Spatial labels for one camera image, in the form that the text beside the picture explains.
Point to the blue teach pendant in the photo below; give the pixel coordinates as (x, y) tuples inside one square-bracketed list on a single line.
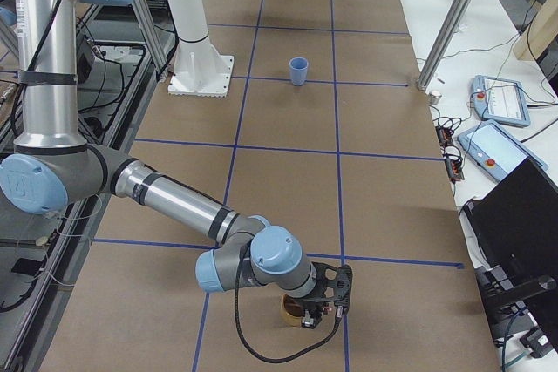
[(495, 150), (499, 99)]

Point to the aluminium table frame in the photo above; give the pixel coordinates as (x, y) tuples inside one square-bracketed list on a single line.
[(121, 58)]

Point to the aluminium frame post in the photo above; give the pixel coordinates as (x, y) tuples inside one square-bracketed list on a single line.
[(442, 41)]

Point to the blue teach pendant far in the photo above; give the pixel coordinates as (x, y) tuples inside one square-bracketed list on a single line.
[(499, 99)]

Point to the wooden chopstick holder cup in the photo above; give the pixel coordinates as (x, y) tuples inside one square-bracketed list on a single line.
[(292, 313)]

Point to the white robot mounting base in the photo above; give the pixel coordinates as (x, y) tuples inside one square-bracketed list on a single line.
[(199, 69)]

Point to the light blue plastic cup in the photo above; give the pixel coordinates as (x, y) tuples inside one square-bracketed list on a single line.
[(298, 70)]

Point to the blue teach pendant near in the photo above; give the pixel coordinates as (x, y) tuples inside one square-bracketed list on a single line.
[(495, 150)]

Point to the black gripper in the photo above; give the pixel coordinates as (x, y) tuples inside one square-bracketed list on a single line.
[(310, 305)]

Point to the black monitor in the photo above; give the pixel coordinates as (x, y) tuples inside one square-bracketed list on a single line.
[(516, 228)]

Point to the small silver cylinder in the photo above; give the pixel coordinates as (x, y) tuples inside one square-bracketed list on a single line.
[(434, 97)]

